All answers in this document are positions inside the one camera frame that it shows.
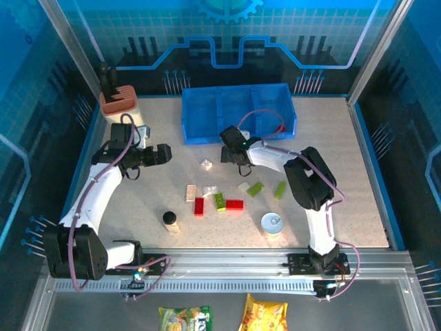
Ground cream holder with pink top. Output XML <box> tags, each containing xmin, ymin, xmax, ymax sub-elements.
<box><xmin>99</xmin><ymin>85</ymin><xmax>143</xmax><ymax>127</ymax></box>

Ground green snack bag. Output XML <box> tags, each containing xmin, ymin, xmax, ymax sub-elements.
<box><xmin>158</xmin><ymin>305</ymin><xmax>213</xmax><ymax>331</ymax></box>

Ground black utensil handle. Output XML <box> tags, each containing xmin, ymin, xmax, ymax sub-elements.
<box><xmin>107</xmin><ymin>67</ymin><xmax>119</xmax><ymax>101</ymax></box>

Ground aluminium mounting rail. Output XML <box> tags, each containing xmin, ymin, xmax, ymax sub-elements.
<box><xmin>48</xmin><ymin>246</ymin><xmax>414</xmax><ymax>273</ymax></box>

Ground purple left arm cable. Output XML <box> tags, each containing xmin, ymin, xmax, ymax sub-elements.
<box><xmin>67</xmin><ymin>112</ymin><xmax>172</xmax><ymax>301</ymax></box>

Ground blue three-compartment plastic bin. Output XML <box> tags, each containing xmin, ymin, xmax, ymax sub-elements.
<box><xmin>181</xmin><ymin>82</ymin><xmax>298</xmax><ymax>146</ymax></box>

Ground aluminium frame post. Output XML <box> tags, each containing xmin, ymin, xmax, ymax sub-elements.
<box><xmin>346</xmin><ymin>0</ymin><xmax>414</xmax><ymax>106</ymax></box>
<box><xmin>37</xmin><ymin>0</ymin><xmax>106</xmax><ymax>104</ymax></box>

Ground yellow snack bag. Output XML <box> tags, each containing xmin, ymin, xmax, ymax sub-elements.
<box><xmin>238</xmin><ymin>293</ymin><xmax>289</xmax><ymax>331</ymax></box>

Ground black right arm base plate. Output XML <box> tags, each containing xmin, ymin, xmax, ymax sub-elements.
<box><xmin>282</xmin><ymin>253</ymin><xmax>349</xmax><ymax>277</ymax></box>

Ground slotted grey cable duct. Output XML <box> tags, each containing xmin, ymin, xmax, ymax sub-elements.
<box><xmin>53</xmin><ymin>279</ymin><xmax>320</xmax><ymax>293</ymax></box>

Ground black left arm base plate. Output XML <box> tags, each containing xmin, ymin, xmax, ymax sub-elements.
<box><xmin>104</xmin><ymin>253</ymin><xmax>172</xmax><ymax>277</ymax></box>

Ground small bottle with black cap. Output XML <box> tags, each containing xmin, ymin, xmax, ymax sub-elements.
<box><xmin>162</xmin><ymin>210</ymin><xmax>182</xmax><ymax>234</ymax></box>

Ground silver tin can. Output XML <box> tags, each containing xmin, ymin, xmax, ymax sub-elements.
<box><xmin>260</xmin><ymin>212</ymin><xmax>285</xmax><ymax>241</ymax></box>

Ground small circuit board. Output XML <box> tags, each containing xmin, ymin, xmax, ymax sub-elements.
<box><xmin>313</xmin><ymin>279</ymin><xmax>347</xmax><ymax>299</ymax></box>
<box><xmin>129</xmin><ymin>268</ymin><xmax>151</xmax><ymax>290</ymax></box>

